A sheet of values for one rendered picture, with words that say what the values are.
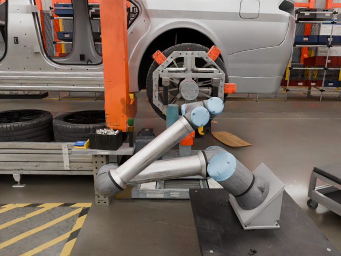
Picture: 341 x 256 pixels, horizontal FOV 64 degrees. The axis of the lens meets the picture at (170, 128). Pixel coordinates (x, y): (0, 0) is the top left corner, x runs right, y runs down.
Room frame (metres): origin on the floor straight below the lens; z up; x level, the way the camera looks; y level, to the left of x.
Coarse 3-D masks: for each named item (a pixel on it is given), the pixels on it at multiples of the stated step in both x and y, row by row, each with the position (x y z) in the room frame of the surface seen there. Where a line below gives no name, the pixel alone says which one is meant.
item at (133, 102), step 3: (129, 96) 2.34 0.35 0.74; (129, 99) 2.33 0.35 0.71; (132, 99) 2.52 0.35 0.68; (135, 99) 2.58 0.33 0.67; (132, 102) 2.38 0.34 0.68; (135, 102) 2.58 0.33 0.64; (132, 105) 2.35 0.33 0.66; (135, 105) 2.57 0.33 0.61; (132, 108) 2.35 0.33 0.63; (135, 108) 2.56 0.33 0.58; (132, 111) 2.34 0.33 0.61; (135, 111) 2.56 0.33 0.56; (132, 114) 2.34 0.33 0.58; (135, 114) 2.55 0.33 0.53; (132, 117) 2.33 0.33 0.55
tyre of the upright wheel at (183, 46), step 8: (168, 48) 2.17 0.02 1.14; (176, 48) 2.16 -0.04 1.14; (184, 48) 2.16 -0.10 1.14; (192, 48) 2.16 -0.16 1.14; (200, 48) 2.16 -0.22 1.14; (208, 48) 2.17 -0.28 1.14; (152, 64) 2.17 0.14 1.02; (152, 72) 2.16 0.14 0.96; (224, 72) 2.16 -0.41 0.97; (152, 80) 2.16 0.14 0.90; (152, 88) 2.16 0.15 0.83; (152, 96) 2.16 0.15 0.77; (224, 96) 2.16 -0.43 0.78; (152, 104) 2.16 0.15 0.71; (160, 112) 2.16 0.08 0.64
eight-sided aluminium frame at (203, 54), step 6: (174, 54) 2.07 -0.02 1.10; (198, 54) 2.12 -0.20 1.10; (204, 54) 2.07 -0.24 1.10; (168, 60) 2.07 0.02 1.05; (210, 60) 2.08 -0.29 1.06; (210, 66) 2.12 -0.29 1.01; (156, 72) 2.07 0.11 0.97; (222, 72) 2.07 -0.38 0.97; (156, 78) 2.07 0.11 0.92; (222, 78) 2.07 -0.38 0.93; (156, 84) 2.07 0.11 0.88; (222, 84) 2.08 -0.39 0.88; (156, 90) 2.07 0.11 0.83; (222, 90) 2.08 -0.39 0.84; (156, 96) 2.07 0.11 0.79; (222, 96) 2.08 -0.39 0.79; (156, 102) 2.07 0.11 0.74; (162, 108) 2.13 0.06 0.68
